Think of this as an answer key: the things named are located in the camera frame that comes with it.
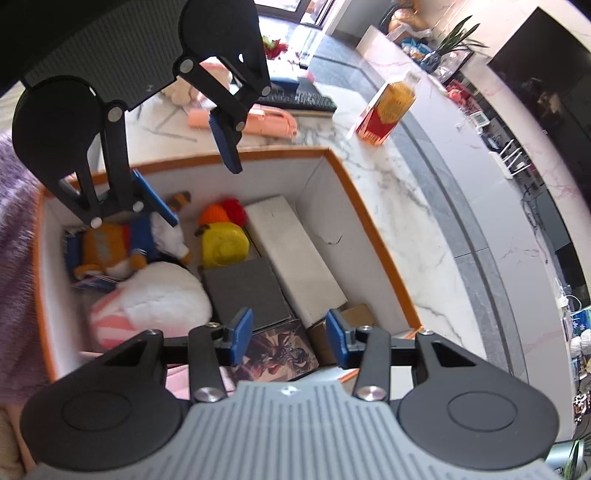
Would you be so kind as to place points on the crocheted red strawberry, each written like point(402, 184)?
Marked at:
point(235, 211)

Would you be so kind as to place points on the gold vase dried flowers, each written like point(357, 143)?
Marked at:
point(408, 16)

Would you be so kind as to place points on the small white digital clock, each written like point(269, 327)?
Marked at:
point(480, 120)

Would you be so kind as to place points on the pink plush bunny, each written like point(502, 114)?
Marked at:
point(180, 94)

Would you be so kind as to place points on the black remote control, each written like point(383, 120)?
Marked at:
point(300, 98)

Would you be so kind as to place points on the gold cardboard box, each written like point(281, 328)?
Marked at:
point(358, 314)

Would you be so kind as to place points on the purple fuzzy blanket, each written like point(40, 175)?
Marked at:
point(18, 230)

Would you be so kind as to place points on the long white box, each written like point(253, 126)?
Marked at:
point(291, 258)

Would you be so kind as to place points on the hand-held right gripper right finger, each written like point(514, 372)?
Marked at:
point(337, 341)

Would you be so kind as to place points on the potted snake plant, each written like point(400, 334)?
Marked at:
point(455, 39)

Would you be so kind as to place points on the black white cow figurine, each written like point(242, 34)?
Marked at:
point(581, 408)

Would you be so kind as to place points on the blue orange plush doll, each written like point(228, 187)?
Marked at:
point(111, 244)

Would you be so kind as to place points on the red green tinsel ornament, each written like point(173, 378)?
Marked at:
point(274, 47)

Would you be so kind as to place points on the white pink plush toy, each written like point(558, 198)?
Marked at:
point(161, 295)

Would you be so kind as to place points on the white charger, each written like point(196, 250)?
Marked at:
point(563, 301)

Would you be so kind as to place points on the dark grey box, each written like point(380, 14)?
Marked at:
point(244, 290)

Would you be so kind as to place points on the blue snack bag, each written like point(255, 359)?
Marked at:
point(413, 48)

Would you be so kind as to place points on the white woven pot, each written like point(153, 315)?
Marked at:
point(581, 342)

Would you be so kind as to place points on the pink toy phone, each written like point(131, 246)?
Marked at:
point(272, 121)

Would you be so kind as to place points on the orange cardboard storage box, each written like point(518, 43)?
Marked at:
point(332, 184)

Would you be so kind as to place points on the white marble television cabinet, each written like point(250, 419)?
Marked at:
point(508, 221)

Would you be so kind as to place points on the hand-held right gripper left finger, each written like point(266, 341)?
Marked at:
point(242, 341)

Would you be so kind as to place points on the pink cloth pouch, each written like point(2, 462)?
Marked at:
point(178, 383)

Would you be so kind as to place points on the illustrated card box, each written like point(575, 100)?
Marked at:
point(281, 353)

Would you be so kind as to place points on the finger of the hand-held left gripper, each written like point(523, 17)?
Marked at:
point(154, 201)
point(226, 138)

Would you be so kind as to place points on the yellow round container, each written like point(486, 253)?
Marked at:
point(226, 247)

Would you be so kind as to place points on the white router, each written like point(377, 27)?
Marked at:
point(503, 164)

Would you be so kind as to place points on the black flat television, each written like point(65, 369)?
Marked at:
point(545, 92)

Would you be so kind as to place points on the small pink figure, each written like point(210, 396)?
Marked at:
point(456, 90)

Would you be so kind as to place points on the orange drink bottle red label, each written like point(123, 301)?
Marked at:
point(388, 110)

